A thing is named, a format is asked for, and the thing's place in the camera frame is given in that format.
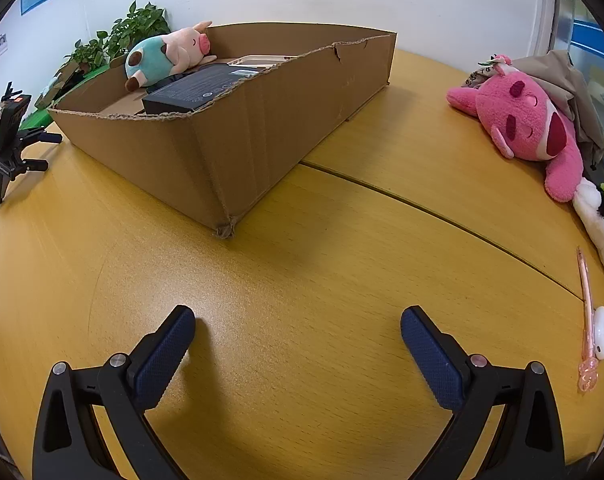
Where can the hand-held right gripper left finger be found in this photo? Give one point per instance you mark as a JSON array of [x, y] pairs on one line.
[[162, 355]]

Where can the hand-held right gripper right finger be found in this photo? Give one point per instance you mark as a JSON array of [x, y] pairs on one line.
[[432, 360]]

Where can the brown cardboard box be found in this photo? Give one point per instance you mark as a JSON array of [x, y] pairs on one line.
[[232, 150]]

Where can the white phone case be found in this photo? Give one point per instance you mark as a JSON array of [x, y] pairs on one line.
[[254, 61]]

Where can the wooden desktop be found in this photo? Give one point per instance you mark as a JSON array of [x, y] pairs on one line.
[[307, 270]]

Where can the pink pen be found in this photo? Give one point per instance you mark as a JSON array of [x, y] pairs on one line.
[[588, 310]]

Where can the white and green plush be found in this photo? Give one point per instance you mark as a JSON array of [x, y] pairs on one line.
[[599, 240]]

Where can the black clamp phone holder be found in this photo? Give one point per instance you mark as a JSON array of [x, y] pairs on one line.
[[29, 136]]

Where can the black phone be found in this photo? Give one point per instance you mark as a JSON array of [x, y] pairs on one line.
[[7, 145]]

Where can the flat black box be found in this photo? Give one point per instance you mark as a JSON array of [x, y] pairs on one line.
[[192, 91]]

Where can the pink bear plush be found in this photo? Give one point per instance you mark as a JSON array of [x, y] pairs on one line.
[[522, 110]]

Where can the green board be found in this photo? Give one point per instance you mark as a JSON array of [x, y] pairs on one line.
[[37, 120]]

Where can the small cardboard piece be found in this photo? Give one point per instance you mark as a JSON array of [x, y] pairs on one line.
[[57, 85]]

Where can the teal and pink pig plush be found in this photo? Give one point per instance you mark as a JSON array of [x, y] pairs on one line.
[[152, 57]]

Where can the beige cloth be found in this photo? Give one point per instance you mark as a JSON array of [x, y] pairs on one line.
[[567, 80]]

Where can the green potted plant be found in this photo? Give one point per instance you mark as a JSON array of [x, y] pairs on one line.
[[139, 27], [87, 52]]

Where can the window frame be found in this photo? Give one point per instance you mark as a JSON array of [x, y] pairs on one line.
[[577, 20]]

